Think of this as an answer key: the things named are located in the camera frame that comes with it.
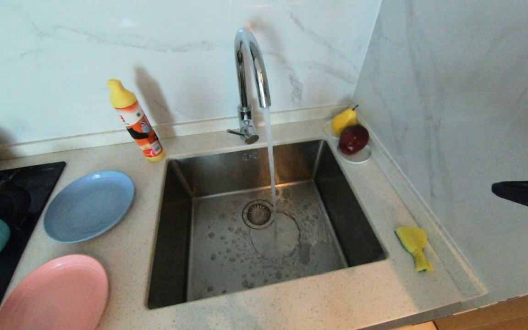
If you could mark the round metal drain strainer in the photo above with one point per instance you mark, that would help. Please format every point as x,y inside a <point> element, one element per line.
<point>258,214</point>

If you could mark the small white dish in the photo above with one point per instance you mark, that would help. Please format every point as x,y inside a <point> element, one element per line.
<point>358,159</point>

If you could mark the pink plate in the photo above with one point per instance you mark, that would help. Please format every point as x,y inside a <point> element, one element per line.
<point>55,293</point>

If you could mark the stainless steel sink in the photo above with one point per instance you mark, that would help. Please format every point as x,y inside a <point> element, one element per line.
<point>227,266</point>

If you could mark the yellow pear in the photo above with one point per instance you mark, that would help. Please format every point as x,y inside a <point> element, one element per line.
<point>343,120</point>

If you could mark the dark red apple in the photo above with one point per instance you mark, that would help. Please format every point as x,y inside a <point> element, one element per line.
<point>353,138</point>

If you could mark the brown wooden cabinet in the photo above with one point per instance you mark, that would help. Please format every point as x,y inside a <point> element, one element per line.
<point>520,311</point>

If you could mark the black glass cooktop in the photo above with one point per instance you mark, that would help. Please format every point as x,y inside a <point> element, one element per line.
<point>30,183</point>

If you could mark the yellow green fish-shaped sponge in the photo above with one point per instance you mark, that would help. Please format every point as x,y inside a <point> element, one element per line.
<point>413,238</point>

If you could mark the chrome curved faucet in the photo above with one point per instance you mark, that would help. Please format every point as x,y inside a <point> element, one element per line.
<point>243,82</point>

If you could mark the blue plate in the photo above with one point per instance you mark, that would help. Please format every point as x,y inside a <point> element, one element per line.
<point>89,206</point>

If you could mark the orange yellow detergent bottle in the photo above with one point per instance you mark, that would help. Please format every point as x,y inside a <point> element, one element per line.
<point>139,123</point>

